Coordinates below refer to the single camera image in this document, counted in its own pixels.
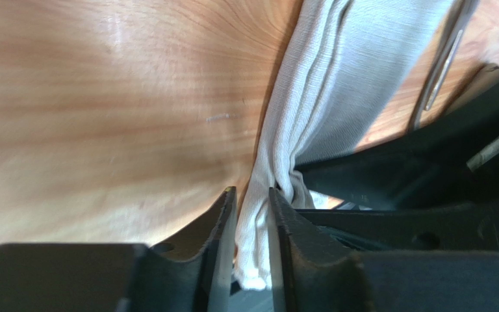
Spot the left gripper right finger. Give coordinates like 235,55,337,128
268,188,499,311

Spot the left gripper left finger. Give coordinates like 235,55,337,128
0,187,237,311

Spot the beige cloth napkin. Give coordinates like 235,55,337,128
234,1,452,291

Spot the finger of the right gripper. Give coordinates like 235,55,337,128
297,81,499,210
299,203,499,252

